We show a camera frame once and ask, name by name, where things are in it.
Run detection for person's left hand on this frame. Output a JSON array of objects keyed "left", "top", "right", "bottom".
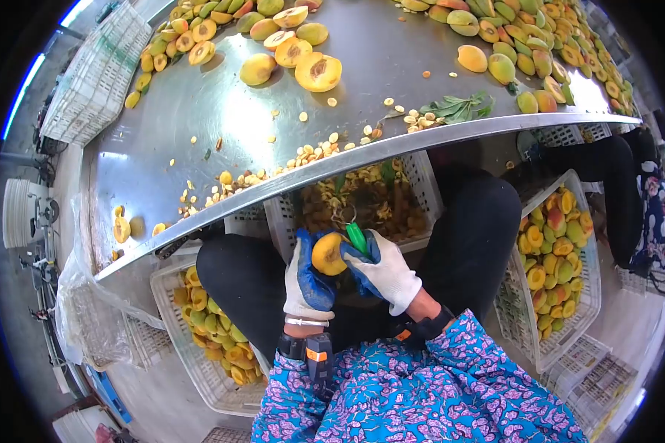
[{"left": 284, "top": 228, "right": 339, "bottom": 322}]

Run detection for person's right hand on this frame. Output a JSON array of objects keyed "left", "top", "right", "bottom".
[{"left": 340, "top": 229, "right": 423, "bottom": 317}]

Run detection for person's left fingers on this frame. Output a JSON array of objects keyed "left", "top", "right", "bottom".
[{"left": 295, "top": 228, "right": 337, "bottom": 290}]

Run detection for person's right fingers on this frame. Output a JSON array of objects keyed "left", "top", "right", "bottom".
[{"left": 365, "top": 229, "right": 388, "bottom": 262}]

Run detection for person's right thumb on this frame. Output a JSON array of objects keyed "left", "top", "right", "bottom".
[{"left": 340, "top": 241, "right": 374, "bottom": 279}]

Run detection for green-handled pitting tool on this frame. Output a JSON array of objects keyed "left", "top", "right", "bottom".
[{"left": 332, "top": 206, "right": 370, "bottom": 257}]

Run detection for yellow peach half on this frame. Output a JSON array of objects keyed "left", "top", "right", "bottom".
[{"left": 311, "top": 232, "right": 349, "bottom": 277}]

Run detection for heap of pits and scraps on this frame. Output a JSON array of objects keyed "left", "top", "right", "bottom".
[{"left": 299, "top": 161, "right": 429, "bottom": 242}]

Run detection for white crate with peach pits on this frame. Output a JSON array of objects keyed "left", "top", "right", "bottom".
[{"left": 263, "top": 151, "right": 445, "bottom": 262}]

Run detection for person's legs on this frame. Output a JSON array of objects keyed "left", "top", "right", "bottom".
[{"left": 197, "top": 166, "right": 523, "bottom": 363}]

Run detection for black wrist band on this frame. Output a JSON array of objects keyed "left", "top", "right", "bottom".
[
  {"left": 391, "top": 306, "right": 456, "bottom": 350},
  {"left": 277, "top": 332, "right": 335, "bottom": 401}
]

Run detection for scattered row of peach pits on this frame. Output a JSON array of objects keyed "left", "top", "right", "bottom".
[{"left": 169, "top": 97, "right": 445, "bottom": 220}]

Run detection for heap of pitted peach halves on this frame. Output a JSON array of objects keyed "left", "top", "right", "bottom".
[{"left": 173, "top": 267, "right": 267, "bottom": 387}]

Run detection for person's body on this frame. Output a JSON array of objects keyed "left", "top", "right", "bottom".
[{"left": 310, "top": 332, "right": 477, "bottom": 443}]

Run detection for white crate with pitted halves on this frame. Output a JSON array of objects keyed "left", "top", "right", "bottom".
[{"left": 150, "top": 259, "right": 271, "bottom": 417}]

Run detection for green leafy twig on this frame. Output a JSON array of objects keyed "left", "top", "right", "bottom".
[{"left": 385, "top": 91, "right": 497, "bottom": 126}]

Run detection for small peach half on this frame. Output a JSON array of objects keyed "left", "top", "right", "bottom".
[{"left": 112, "top": 205, "right": 132, "bottom": 245}]

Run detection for pile of cut peaches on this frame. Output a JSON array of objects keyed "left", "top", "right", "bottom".
[{"left": 124, "top": 0, "right": 343, "bottom": 110}]

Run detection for white crate with whole peaches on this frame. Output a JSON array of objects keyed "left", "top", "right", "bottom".
[{"left": 495, "top": 169, "right": 603, "bottom": 373}]

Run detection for clear plastic bag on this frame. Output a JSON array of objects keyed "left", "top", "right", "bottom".
[{"left": 55, "top": 194, "right": 168, "bottom": 373}]

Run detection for long pile of whole peaches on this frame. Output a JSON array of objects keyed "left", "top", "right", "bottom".
[{"left": 393, "top": 0, "right": 639, "bottom": 118}]

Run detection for empty white crates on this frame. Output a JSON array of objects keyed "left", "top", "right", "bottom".
[{"left": 540, "top": 332, "right": 639, "bottom": 439}]

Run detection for stack of white crates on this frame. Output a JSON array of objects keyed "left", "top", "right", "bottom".
[{"left": 39, "top": 0, "right": 154, "bottom": 148}]

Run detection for white ribbed stack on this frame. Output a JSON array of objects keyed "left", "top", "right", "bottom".
[{"left": 2, "top": 178, "right": 52, "bottom": 249}]

